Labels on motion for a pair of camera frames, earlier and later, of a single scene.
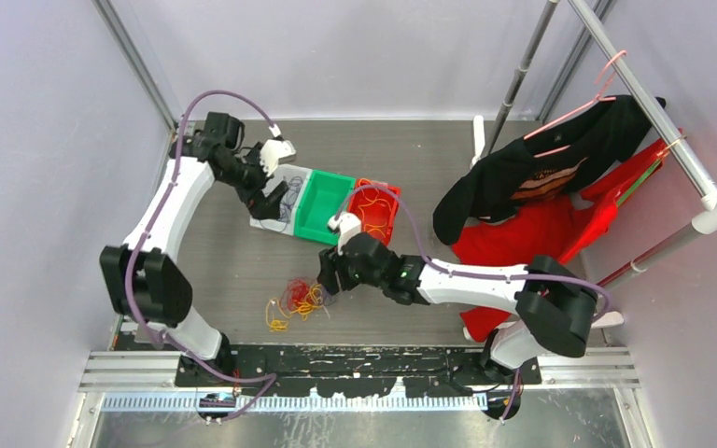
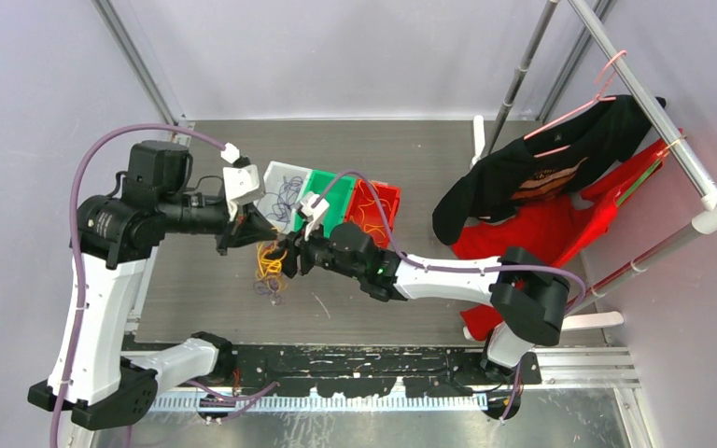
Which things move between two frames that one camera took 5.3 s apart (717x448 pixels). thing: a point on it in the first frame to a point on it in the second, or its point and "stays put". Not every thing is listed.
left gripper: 261,206 to 246,226
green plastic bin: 319,202 stays put
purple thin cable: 294,184 stays put
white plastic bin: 297,179 stays put
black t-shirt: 546,163 stays put
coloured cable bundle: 298,297 to 269,279
